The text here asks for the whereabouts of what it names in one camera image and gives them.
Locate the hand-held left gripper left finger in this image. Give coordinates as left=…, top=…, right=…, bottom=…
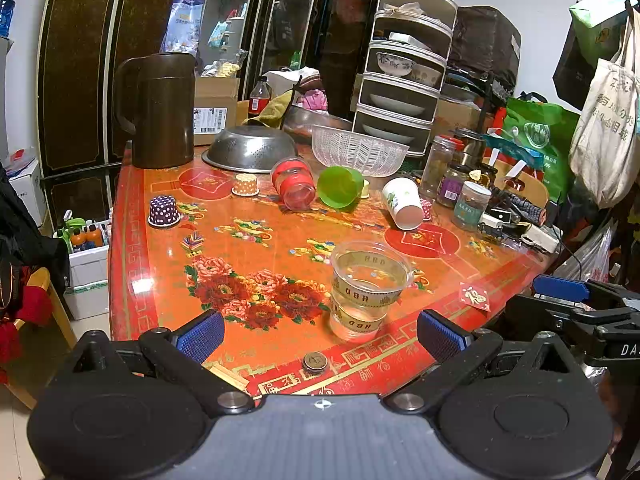
left=65, top=308, right=256, bottom=417

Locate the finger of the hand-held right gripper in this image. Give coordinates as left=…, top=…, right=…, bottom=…
left=504, top=295, right=637, bottom=353
left=532, top=274, right=640, bottom=312

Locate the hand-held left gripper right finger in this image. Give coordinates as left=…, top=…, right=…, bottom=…
left=382, top=309, right=584, bottom=414

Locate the clear plastic cup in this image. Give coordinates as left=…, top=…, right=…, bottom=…
left=329, top=241, right=415, bottom=341

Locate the purple dotted paper cup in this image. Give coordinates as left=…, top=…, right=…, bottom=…
left=148, top=195, right=182, bottom=229

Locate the white paper cup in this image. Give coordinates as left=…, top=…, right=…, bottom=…
left=382, top=176, right=425, bottom=231

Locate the orange dotted paper cup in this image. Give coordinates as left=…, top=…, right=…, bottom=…
left=231, top=173, right=260, bottom=197

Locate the red plastic cup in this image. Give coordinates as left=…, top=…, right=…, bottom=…
left=270, top=157, right=317, bottom=211

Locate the green plastic cup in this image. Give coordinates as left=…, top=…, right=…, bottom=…
left=318, top=165, right=365, bottom=209

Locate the clear plastic bag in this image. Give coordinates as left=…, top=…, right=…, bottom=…
left=554, top=219, right=619, bottom=287

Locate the small wooden block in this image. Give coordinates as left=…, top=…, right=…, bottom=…
left=207, top=363, right=250, bottom=394

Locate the red paper square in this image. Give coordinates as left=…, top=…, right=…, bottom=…
left=458, top=282, right=492, bottom=311

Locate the red floral tablecloth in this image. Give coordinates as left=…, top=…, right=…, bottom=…
left=107, top=142, right=558, bottom=400

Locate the glass jar silver lid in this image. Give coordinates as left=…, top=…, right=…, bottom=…
left=452, top=181, right=493, bottom=232

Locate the white foam box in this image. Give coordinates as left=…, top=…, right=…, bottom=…
left=63, top=220, right=111, bottom=321

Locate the glass jar purple label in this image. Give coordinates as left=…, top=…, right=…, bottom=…
left=437, top=164, right=474, bottom=209

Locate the wooden chair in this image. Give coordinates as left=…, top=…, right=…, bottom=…
left=0, top=267, right=77, bottom=411

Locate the green shopping bag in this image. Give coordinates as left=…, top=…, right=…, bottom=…
left=501, top=97, right=581, bottom=203

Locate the beige tote bag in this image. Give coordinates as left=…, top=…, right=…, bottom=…
left=569, top=7, right=640, bottom=209

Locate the tall glass jar red lid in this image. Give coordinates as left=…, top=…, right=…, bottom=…
left=420, top=135, right=464, bottom=200

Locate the red cloth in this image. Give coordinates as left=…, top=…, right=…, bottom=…
left=0, top=284, right=54, bottom=367

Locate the metal colander bowl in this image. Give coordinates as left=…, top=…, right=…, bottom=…
left=201, top=126, right=299, bottom=174

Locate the dark jacket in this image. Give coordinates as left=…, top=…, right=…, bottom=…
left=0, top=160, right=69, bottom=311

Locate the clear plastic basket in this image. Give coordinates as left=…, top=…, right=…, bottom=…
left=311, top=124, right=411, bottom=177

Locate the white plate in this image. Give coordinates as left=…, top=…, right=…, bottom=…
left=367, top=92, right=426, bottom=112
left=362, top=124, right=416, bottom=144

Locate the black paper bag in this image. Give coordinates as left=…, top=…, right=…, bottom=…
left=552, top=19, right=601, bottom=112

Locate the white cardboard box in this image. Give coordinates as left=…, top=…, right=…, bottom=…
left=7, top=159, right=48, bottom=227

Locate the brown plastic pitcher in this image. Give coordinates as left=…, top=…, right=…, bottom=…
left=112, top=52, right=197, bottom=170

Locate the yellow green cloth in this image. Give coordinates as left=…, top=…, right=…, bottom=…
left=244, top=89, right=301, bottom=134

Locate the cola bottle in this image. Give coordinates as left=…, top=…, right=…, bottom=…
left=247, top=76, right=273, bottom=116

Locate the beige patterned bowl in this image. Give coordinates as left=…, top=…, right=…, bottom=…
left=412, top=62, right=444, bottom=87

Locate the pink cloth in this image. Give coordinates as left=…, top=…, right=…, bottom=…
left=297, top=87, right=329, bottom=112

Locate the green paper bag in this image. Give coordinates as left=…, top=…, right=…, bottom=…
left=569, top=0, right=637, bottom=68

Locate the blue patterned bowl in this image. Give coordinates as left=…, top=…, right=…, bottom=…
left=376, top=52, right=416, bottom=79

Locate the white tiered dish rack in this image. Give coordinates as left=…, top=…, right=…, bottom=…
left=351, top=0, right=458, bottom=157

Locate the dark wooden cabinet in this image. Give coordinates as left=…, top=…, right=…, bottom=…
left=37, top=0, right=418, bottom=221

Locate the clear snack bag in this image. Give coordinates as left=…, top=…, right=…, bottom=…
left=161, top=0, right=209, bottom=57

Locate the blue water bottle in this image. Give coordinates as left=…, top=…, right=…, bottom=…
left=0, top=0, right=16, bottom=39

